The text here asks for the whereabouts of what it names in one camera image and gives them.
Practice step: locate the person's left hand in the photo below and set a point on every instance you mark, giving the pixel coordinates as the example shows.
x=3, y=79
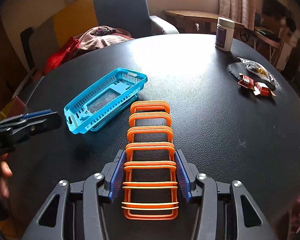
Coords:
x=5, y=170

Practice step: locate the pink cloth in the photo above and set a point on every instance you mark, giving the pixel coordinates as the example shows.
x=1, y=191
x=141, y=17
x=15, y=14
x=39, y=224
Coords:
x=100, y=41

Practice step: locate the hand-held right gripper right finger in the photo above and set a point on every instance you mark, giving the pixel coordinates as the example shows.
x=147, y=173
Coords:
x=183, y=177

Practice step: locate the small red packet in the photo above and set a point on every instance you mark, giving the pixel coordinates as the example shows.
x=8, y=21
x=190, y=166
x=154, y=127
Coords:
x=246, y=81
x=263, y=90

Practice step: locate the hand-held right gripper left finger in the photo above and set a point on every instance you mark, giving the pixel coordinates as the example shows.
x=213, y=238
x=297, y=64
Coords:
x=115, y=177

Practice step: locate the blue plastic basket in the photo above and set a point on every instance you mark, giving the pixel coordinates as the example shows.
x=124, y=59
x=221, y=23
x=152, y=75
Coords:
x=76, y=127

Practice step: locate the black round pad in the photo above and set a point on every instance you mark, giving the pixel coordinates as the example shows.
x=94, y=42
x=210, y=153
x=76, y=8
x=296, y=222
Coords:
x=233, y=71

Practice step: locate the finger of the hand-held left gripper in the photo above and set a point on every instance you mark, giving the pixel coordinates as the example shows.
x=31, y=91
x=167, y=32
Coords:
x=47, y=123
x=37, y=114

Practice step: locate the blue and yellow armchair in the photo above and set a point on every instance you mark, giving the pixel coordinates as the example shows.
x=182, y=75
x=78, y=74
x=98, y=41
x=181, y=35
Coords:
x=120, y=7

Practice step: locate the wooden side table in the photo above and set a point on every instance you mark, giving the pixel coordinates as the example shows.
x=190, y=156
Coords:
x=202, y=16

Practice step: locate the purple patterned cloth item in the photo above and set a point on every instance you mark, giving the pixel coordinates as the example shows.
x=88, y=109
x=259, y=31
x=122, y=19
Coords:
x=103, y=32

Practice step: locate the beige patterned curtain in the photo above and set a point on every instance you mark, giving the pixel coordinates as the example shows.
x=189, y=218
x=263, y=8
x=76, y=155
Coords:
x=236, y=2

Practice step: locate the red cloth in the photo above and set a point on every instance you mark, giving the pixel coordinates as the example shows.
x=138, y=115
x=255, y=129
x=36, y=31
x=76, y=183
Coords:
x=60, y=57

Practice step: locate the clear bag of gold sweets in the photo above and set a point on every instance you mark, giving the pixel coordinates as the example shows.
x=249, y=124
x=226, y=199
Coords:
x=257, y=70

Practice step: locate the white bottle purple label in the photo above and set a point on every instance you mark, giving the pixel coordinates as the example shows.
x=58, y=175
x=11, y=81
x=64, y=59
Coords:
x=223, y=35

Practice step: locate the orange plastic rack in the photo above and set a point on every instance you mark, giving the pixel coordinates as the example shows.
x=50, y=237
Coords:
x=150, y=164

